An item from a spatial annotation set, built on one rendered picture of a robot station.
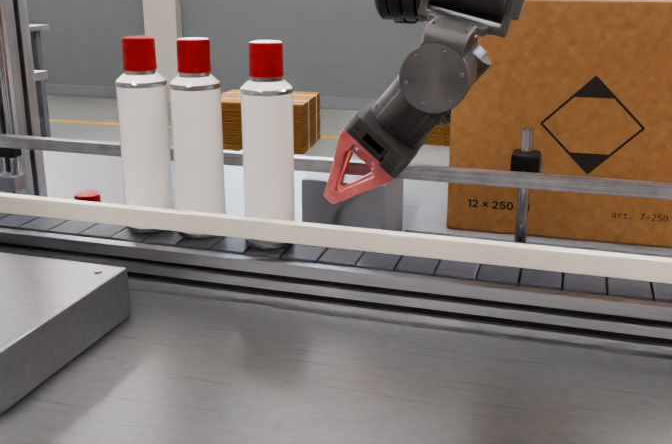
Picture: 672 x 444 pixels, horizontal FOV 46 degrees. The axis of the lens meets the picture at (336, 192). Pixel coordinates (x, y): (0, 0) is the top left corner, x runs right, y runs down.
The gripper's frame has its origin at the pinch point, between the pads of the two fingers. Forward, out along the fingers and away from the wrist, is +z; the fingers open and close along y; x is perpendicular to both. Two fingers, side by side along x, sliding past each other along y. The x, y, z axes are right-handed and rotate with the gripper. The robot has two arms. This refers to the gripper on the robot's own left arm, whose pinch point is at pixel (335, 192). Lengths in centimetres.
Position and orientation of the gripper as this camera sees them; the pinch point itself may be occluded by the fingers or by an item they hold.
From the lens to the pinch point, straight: 78.8
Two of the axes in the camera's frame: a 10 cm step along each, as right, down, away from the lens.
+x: 7.4, 6.7, -0.3
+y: -2.8, 2.8, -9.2
